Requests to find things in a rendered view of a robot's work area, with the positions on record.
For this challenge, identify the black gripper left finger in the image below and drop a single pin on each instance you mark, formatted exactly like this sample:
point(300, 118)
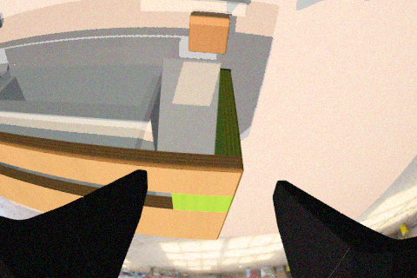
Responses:
point(87, 238)

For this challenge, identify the brown cube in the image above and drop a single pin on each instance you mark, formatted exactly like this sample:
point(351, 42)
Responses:
point(208, 33)

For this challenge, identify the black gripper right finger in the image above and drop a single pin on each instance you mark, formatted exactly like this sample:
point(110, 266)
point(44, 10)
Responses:
point(321, 242)

